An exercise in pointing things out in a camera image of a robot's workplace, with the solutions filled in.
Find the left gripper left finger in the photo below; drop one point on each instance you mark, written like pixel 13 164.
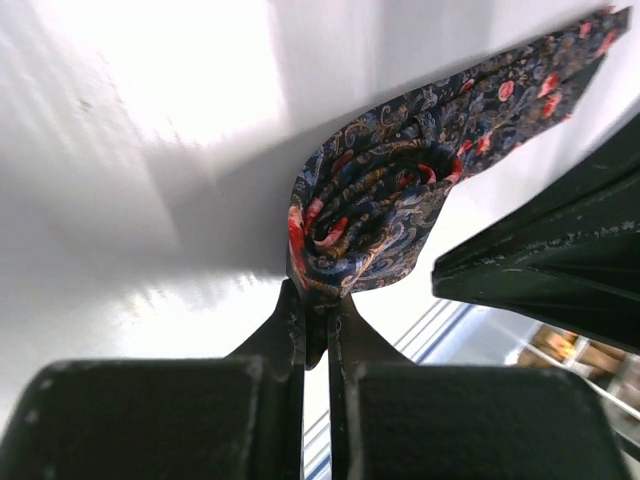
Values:
pixel 235 417

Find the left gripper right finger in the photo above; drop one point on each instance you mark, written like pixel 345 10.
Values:
pixel 394 419

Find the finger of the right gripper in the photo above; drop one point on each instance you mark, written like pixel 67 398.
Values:
pixel 569 257

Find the navy floral tie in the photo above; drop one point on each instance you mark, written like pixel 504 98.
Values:
pixel 365 202

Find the aluminium rail frame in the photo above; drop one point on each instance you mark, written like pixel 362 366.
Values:
pixel 446 332

